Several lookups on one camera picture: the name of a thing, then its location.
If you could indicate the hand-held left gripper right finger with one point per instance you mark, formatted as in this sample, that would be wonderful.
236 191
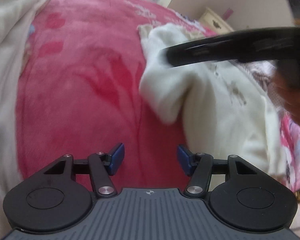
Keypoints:
183 158

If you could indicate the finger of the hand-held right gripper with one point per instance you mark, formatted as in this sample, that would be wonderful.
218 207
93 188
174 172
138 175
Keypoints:
202 51

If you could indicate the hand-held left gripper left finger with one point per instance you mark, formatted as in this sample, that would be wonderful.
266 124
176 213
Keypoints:
117 156

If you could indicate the white fluffy garment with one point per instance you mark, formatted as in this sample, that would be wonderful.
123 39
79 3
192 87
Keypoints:
215 100

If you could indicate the person's right hand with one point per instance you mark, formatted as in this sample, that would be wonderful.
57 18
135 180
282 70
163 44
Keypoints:
293 102

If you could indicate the cream nightstand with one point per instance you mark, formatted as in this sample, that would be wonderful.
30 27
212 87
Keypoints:
216 20

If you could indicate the pink floral blanket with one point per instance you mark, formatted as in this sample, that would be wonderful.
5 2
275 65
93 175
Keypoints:
90 85

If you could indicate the cream fleece cloth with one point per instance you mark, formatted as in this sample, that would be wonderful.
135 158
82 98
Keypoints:
5 55

